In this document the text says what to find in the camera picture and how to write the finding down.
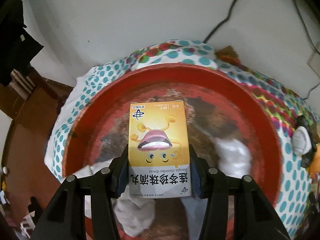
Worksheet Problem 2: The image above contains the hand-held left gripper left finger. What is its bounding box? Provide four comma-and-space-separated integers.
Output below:
31, 144, 129, 240

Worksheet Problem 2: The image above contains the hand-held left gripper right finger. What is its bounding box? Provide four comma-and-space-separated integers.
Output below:
189, 144, 290, 240

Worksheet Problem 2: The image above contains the blue sock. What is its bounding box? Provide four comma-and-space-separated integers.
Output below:
181, 196, 209, 232

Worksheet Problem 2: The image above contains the large white sock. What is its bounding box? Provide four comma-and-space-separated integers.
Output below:
75, 164, 157, 237

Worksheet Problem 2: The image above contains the yellow medicine box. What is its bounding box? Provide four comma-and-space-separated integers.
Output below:
128, 102, 193, 198

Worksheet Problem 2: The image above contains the red round tray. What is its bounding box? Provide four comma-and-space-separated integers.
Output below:
61, 64, 284, 240

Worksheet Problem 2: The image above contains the brown wooden cabinet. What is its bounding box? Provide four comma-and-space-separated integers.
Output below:
0, 70, 75, 220

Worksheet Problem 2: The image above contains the orange plush toy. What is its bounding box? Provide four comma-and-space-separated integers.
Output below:
309, 144, 320, 180

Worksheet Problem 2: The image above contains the red candy wrapper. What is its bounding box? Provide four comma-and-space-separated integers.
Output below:
215, 45, 240, 64

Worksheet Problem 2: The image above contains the black hanging cloth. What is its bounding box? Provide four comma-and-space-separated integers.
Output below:
0, 0, 44, 85

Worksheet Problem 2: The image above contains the black adapter cable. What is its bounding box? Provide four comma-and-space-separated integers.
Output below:
303, 81, 320, 100

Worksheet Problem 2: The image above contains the thin black hanging cable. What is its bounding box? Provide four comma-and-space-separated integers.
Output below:
202, 0, 248, 44

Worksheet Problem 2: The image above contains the curved black cable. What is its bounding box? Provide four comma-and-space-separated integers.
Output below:
289, 0, 320, 54

